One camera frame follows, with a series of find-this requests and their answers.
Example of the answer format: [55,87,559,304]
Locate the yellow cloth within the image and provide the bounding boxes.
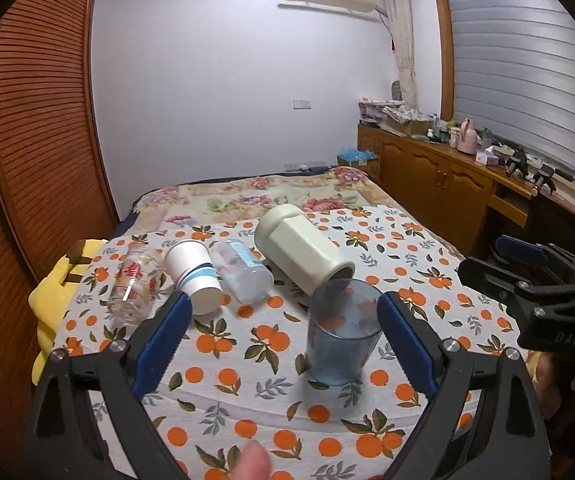
[28,238,109,387]

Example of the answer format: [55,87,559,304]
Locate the floral quilt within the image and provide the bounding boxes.
[130,166,408,236]

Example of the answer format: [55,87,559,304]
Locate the blue plastic bag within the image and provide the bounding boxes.
[337,145,381,167]

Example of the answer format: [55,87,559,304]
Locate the cream ceramic mug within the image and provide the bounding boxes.
[254,203,356,296]

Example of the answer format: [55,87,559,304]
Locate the white striped paper cup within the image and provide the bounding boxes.
[164,239,224,316]

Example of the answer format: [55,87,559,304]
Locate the blue transparent glass cup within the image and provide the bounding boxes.
[306,278,385,387]

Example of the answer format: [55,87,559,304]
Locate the clear plastic bottle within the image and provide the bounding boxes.
[210,239,275,305]

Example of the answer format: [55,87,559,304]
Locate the small black tripod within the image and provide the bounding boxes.
[531,163,559,196]
[503,149,529,179]

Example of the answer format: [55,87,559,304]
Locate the clear glass red floral print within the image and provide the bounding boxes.
[107,245,165,324]

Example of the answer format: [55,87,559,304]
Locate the pile of papers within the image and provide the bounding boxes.
[358,96,434,137]

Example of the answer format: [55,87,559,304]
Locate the wooden louvred wardrobe door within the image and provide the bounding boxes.
[0,0,118,356]

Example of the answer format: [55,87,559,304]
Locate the orange fruit print blanket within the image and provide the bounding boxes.
[42,207,553,480]

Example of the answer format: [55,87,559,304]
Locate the person's left hand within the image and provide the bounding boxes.
[229,440,271,480]

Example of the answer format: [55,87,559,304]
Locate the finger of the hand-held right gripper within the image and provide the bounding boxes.
[457,256,575,317]
[490,233,575,286]

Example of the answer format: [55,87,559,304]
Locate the pink kettle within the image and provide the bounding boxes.
[459,118,481,155]

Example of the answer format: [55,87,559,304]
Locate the beige curtain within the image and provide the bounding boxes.
[380,0,421,113]

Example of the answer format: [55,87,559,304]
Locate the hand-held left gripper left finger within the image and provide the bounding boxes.
[25,290,192,480]

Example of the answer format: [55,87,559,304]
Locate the wooden cabinet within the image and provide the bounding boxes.
[357,125,575,256]

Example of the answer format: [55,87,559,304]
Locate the grey window blind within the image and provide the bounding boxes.
[445,0,575,183]

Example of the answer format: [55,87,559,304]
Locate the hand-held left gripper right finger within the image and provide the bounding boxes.
[377,290,551,480]

